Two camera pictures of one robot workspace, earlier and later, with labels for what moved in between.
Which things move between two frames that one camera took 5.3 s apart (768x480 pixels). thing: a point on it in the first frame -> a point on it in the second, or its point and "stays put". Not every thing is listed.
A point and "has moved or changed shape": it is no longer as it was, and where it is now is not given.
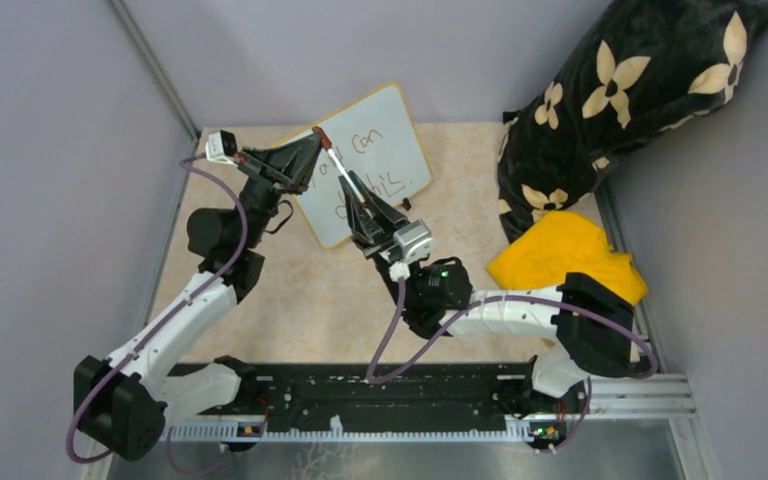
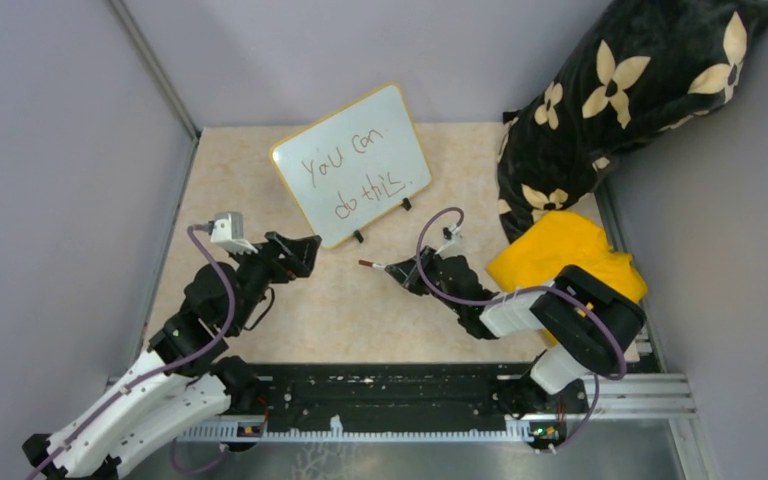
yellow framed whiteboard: x=378 y=140 stays put
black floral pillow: x=646 y=66 stays put
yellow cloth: x=562 y=243 stays put
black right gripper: x=373 y=238 -> x=408 y=274
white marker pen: x=349 y=180 has moved or changed shape
